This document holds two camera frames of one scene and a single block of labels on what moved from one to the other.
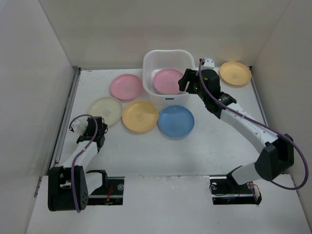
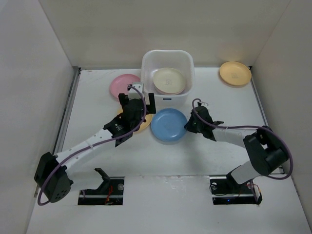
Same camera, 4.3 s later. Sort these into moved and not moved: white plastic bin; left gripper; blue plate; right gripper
Moved: blue plate; right gripper; left gripper
Not moved: white plastic bin
